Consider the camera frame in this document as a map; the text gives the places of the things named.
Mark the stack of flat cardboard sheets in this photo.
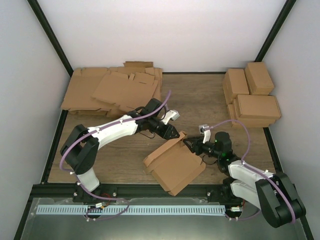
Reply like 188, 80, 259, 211
60, 61, 163, 117

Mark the right black frame post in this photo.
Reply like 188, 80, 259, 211
254, 0, 297, 62

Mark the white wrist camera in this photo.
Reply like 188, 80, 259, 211
198, 124, 211, 144
161, 110, 180, 125

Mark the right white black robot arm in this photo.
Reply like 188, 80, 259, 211
183, 131, 306, 228

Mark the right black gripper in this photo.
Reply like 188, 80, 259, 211
183, 136, 221, 159

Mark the purple cable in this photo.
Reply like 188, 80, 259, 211
59, 89, 173, 223
203, 119, 297, 224

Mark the folded box back middle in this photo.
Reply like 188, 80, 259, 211
222, 68, 250, 105

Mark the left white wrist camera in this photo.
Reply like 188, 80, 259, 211
161, 110, 180, 125

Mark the light blue slotted cable duct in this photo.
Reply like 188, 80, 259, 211
36, 204, 226, 216

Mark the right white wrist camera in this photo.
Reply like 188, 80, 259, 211
198, 124, 211, 144

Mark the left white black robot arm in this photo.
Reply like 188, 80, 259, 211
60, 98, 180, 202

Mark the cardboard box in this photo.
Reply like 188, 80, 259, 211
143, 131, 206, 196

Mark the folded box front bottom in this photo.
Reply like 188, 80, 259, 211
227, 104, 276, 128

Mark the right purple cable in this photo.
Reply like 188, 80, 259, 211
203, 119, 297, 224

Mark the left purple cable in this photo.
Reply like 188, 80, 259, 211
59, 89, 173, 223

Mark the folded box front top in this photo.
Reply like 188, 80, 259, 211
233, 94, 281, 120

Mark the folded box back right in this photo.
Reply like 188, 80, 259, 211
244, 62, 275, 96

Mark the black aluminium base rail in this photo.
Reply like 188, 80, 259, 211
30, 183, 243, 205

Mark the left black frame post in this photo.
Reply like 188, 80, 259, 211
27, 0, 74, 77

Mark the black frame post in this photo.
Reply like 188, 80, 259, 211
27, 0, 74, 77
254, 0, 297, 62

